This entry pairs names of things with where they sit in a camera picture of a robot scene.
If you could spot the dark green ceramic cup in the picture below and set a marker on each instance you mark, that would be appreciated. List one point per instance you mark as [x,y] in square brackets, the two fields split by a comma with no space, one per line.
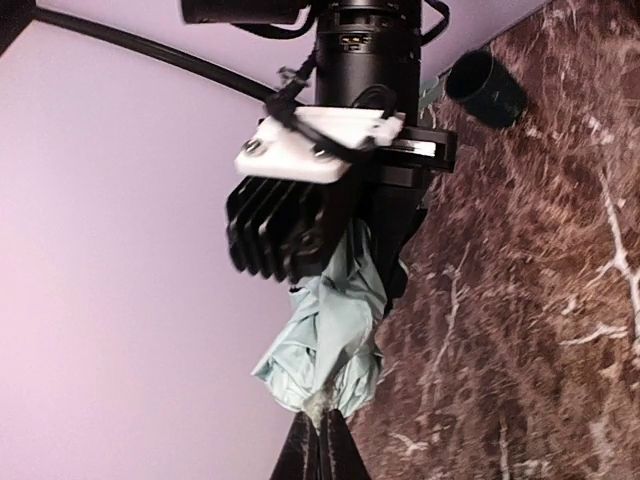
[486,90]

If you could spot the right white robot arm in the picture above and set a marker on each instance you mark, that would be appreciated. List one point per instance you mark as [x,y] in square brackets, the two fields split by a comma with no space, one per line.
[339,144]

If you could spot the mint green folding umbrella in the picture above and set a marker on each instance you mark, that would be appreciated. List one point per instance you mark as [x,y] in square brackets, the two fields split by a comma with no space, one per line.
[326,354]

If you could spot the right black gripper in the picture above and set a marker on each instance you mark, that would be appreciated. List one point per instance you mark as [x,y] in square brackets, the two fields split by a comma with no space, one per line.
[392,204]

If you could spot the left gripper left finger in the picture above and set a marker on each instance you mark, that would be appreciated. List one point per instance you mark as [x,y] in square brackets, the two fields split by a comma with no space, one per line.
[299,456]

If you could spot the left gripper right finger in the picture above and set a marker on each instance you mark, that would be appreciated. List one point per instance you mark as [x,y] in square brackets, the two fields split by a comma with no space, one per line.
[339,458]

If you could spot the right black frame post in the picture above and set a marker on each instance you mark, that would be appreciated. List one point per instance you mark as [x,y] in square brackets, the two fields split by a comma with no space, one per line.
[157,51]

